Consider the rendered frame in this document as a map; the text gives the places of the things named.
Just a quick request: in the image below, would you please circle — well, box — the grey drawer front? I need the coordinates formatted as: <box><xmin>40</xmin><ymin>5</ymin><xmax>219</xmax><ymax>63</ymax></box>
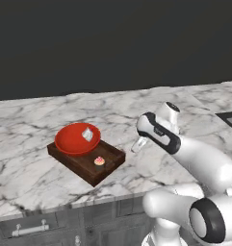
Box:
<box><xmin>0</xmin><ymin>211</ymin><xmax>60</xmax><ymax>240</ymax></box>

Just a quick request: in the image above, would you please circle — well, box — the pink frosted cupcake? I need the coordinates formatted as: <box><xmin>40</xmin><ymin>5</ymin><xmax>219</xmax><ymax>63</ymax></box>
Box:
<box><xmin>93</xmin><ymin>156</ymin><xmax>106</xmax><ymax>167</ymax></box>

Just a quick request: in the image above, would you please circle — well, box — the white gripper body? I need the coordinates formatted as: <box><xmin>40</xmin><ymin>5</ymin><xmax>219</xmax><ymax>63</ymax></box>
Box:
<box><xmin>131</xmin><ymin>135</ymin><xmax>149</xmax><ymax>154</ymax></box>

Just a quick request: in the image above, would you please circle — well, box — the grey cupboard panel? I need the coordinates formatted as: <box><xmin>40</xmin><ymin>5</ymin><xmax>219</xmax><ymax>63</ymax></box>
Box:
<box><xmin>83</xmin><ymin>195</ymin><xmax>158</xmax><ymax>246</ymax></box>

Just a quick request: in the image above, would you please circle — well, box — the white cake slice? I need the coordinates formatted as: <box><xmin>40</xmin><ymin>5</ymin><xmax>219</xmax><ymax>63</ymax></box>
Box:
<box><xmin>82</xmin><ymin>127</ymin><xmax>94</xmax><ymax>143</ymax></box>

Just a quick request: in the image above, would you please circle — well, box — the red bowl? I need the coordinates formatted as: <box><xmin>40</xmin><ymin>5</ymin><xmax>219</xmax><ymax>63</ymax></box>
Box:
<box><xmin>54</xmin><ymin>122</ymin><xmax>102</xmax><ymax>157</ymax></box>

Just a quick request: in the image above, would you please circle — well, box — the black hob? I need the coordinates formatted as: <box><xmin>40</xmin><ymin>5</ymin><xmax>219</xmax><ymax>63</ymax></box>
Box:
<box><xmin>215</xmin><ymin>111</ymin><xmax>232</xmax><ymax>134</ymax></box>

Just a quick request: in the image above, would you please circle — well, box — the dark wooden tray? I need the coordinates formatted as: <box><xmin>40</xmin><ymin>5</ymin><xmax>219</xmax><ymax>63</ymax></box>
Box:
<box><xmin>46</xmin><ymin>139</ymin><xmax>127</xmax><ymax>188</ymax></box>

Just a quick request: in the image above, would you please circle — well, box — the white drawer handle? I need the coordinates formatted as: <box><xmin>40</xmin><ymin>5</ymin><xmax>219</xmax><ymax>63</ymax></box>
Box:
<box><xmin>12</xmin><ymin>219</ymin><xmax>50</xmax><ymax>238</ymax></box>

